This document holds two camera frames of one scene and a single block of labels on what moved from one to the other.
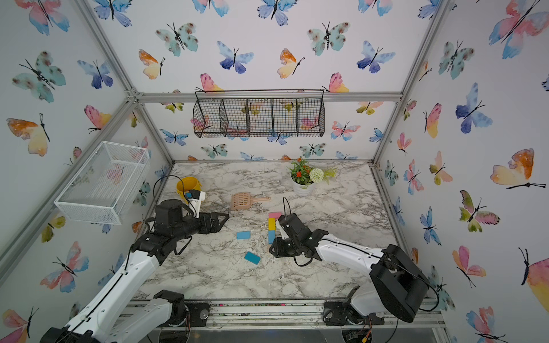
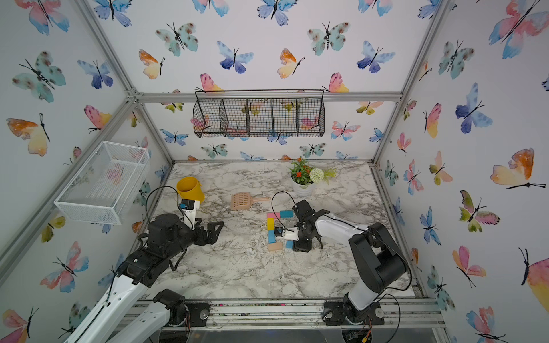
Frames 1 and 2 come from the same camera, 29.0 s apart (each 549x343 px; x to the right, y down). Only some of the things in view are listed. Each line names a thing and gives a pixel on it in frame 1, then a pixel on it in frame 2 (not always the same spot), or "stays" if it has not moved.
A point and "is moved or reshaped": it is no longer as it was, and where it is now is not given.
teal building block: (252, 257) is moved or reshaped
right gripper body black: (297, 246) → (302, 234)
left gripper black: (215, 227) → (211, 237)
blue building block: (271, 236) stays
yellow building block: (271, 224) stays
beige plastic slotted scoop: (244, 201) stays
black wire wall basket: (259, 113) stays
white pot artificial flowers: (304, 178) stays
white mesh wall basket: (104, 186) stays
